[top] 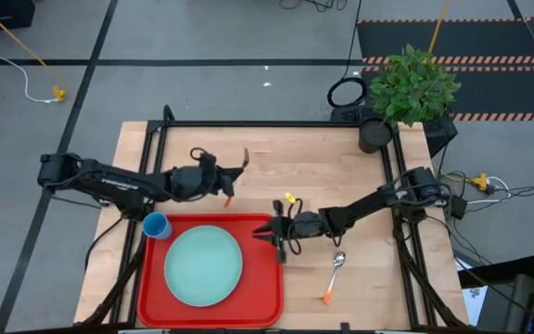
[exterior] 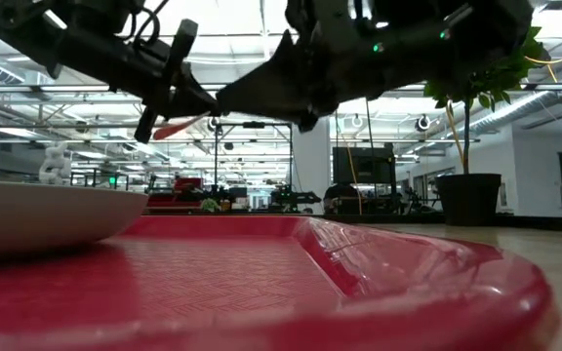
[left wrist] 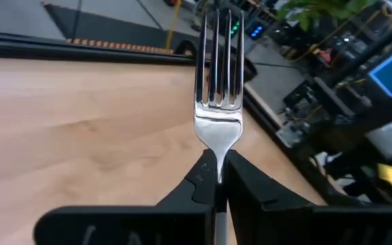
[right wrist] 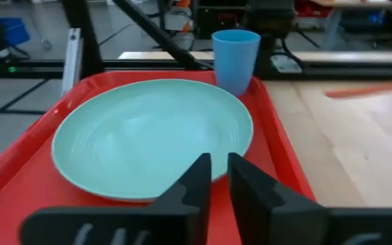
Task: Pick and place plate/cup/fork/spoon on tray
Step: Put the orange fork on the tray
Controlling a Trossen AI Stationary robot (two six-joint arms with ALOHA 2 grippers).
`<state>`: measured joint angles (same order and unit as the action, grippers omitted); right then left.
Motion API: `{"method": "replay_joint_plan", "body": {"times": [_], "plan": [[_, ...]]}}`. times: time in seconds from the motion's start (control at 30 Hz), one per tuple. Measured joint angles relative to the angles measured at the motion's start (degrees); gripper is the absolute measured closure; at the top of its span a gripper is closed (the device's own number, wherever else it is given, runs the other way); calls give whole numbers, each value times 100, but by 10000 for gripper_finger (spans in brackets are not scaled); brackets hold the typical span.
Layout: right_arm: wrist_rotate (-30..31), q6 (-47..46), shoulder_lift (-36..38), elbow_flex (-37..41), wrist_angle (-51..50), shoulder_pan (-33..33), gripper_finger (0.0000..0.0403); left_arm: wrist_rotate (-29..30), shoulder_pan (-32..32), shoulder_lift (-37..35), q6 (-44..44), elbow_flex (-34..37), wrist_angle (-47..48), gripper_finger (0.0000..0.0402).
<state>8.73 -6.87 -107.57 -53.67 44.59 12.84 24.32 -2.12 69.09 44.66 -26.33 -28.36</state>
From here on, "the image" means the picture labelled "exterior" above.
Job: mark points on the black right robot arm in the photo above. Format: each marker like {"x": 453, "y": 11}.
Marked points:
{"x": 481, "y": 39}

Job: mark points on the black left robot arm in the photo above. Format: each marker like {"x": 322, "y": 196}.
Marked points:
{"x": 17, "y": 19}

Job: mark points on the black gantry stand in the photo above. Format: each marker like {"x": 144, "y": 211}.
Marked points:
{"x": 254, "y": 125}

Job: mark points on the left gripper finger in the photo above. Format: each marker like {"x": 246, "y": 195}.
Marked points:
{"x": 193, "y": 114}
{"x": 193, "y": 97}

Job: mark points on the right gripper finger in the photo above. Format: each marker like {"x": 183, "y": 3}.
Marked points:
{"x": 276, "y": 83}
{"x": 291, "y": 111}

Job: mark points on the black display screen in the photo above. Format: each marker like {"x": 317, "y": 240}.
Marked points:
{"x": 364, "y": 166}

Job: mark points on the red plastic tray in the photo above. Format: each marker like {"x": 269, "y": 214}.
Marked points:
{"x": 212, "y": 283}

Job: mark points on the white robot figure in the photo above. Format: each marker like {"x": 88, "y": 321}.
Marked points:
{"x": 55, "y": 166}

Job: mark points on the teal round plate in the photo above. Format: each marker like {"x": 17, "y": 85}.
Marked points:
{"x": 42, "y": 219}

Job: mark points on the green leafy plant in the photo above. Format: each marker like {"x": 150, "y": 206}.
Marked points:
{"x": 493, "y": 80}

